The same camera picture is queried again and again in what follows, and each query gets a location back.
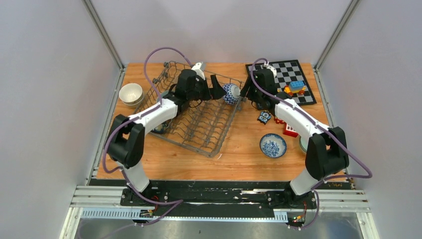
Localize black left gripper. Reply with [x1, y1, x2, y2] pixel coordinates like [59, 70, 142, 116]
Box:
[187, 75, 226, 102]

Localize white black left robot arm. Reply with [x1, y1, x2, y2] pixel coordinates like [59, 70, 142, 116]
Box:
[104, 69, 226, 206]

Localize grey wire dish rack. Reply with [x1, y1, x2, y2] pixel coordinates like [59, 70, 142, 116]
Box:
[131, 61, 244, 157]

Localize toy brick car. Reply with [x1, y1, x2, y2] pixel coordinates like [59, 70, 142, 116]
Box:
[282, 81, 306, 97]

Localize blue white zigzag bowl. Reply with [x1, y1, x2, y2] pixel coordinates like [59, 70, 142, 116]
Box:
[223, 83, 240, 105]

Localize black blue owl block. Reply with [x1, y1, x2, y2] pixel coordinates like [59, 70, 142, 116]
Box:
[257, 111, 272, 125]

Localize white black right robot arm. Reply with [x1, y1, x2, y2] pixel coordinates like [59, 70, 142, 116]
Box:
[240, 69, 349, 208]

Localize red owl toy block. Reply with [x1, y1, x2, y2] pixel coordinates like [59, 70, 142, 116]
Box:
[274, 117, 285, 124]

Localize white bowl blue roses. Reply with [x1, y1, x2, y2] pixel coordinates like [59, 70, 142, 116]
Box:
[259, 133, 287, 158]

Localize dark blue floral bowl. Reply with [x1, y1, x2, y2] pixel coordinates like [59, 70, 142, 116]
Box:
[152, 120, 171, 134]

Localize teal bowl with orange flower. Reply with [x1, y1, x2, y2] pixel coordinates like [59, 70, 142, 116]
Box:
[160, 91, 175, 101]

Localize beige bowl with flower sprig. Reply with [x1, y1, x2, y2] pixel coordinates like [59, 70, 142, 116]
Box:
[118, 83, 143, 103]

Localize red toy house block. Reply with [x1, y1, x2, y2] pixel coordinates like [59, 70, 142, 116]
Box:
[283, 123, 299, 137]

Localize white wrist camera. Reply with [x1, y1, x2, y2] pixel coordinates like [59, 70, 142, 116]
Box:
[191, 62, 206, 80]
[263, 62, 277, 78]

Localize mint green leaf bowl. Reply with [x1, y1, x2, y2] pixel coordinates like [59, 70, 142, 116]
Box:
[299, 136, 308, 153]

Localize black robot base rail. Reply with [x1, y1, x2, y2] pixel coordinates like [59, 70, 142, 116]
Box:
[120, 180, 353, 219]

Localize black white chessboard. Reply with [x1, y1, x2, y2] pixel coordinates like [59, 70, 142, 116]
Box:
[245, 60, 317, 106]

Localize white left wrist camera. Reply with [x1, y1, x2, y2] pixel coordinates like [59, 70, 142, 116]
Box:
[191, 62, 206, 80]

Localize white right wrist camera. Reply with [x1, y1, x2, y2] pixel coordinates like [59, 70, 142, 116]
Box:
[263, 62, 277, 78]

